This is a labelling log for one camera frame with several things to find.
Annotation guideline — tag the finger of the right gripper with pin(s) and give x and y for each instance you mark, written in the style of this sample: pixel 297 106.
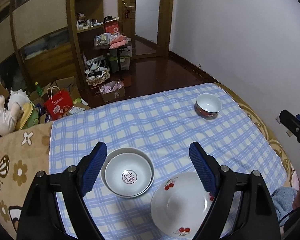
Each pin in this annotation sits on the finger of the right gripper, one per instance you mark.
pixel 291 122

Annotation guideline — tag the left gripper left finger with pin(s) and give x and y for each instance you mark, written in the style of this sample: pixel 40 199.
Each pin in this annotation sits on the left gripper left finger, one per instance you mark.
pixel 40 217

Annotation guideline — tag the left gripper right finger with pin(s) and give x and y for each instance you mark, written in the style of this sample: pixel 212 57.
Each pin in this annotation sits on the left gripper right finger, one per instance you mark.
pixel 256 217

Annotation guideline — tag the cherry plate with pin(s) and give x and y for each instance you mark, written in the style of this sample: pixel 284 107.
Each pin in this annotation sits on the cherry plate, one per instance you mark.
pixel 180 204

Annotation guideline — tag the red patterned bowl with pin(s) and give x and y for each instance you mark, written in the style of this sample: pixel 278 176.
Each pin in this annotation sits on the red patterned bowl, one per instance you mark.
pixel 207 105

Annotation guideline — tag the plain white bowl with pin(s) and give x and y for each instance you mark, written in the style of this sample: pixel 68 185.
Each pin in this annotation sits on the plain white bowl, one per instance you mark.
pixel 126 150

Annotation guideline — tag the red bowl with seal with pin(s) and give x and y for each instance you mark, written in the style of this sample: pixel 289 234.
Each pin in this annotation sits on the red bowl with seal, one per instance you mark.
pixel 128 174

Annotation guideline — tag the brown floral blanket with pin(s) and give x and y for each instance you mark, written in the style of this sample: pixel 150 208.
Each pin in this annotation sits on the brown floral blanket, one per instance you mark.
pixel 24 153

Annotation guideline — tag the white plush toy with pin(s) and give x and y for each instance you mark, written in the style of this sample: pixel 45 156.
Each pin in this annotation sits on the white plush toy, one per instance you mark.
pixel 19 114

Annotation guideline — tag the red paper shopping bag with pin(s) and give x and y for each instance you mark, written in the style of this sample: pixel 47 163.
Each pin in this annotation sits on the red paper shopping bag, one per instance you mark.
pixel 59 102

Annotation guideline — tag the cardboard box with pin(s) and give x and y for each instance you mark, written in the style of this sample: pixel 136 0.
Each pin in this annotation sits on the cardboard box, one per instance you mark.
pixel 68 84

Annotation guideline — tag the green glass bottle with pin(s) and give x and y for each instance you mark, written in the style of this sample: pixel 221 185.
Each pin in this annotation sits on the green glass bottle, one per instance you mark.
pixel 38 89

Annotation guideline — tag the small box on floor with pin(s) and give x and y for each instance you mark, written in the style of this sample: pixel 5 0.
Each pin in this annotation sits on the small box on floor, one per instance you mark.
pixel 113 90

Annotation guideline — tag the wicker basket with items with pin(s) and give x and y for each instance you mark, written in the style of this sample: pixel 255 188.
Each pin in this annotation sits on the wicker basket with items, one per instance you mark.
pixel 97 71

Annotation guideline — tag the wooden wardrobe with shelves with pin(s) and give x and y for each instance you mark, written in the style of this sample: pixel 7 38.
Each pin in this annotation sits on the wooden wardrobe with shelves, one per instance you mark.
pixel 42 40

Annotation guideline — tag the small cluttered side table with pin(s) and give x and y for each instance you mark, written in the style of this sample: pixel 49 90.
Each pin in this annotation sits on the small cluttered side table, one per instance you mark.
pixel 117 43

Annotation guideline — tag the red gift bag on table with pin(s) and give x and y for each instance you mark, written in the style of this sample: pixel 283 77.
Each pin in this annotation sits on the red gift bag on table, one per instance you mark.
pixel 112 26

